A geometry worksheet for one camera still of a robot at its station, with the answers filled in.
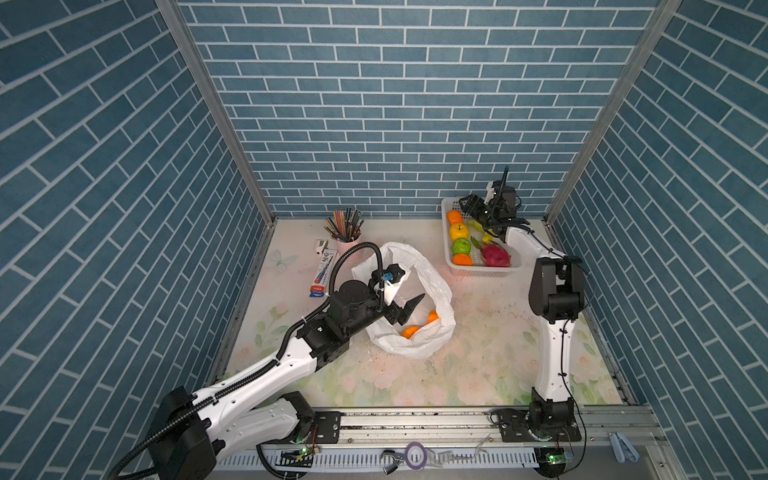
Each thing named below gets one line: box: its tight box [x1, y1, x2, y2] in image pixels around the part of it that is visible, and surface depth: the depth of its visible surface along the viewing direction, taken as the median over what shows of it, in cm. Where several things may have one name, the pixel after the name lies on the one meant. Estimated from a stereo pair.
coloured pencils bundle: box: [324, 207, 365, 242], surface depth 102 cm
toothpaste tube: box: [309, 248, 338, 298], surface depth 107 cm
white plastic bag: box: [352, 242, 456, 359], surface depth 83 cm
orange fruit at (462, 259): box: [453, 253, 472, 265], surface depth 107 cm
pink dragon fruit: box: [480, 243, 511, 267], surface depth 101 cm
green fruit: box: [452, 238, 471, 255], surface depth 107 cm
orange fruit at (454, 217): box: [447, 210, 463, 225], surface depth 117 cm
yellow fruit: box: [450, 222, 469, 241], surface depth 111 cm
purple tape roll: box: [405, 441, 427, 470], surface depth 72 cm
